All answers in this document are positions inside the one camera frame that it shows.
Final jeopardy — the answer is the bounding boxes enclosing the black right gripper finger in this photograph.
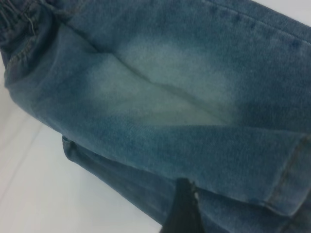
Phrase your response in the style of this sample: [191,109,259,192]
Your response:
[159,178,205,233]

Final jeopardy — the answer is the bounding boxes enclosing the blue denim pants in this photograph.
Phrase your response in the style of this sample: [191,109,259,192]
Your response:
[0,0,311,233]

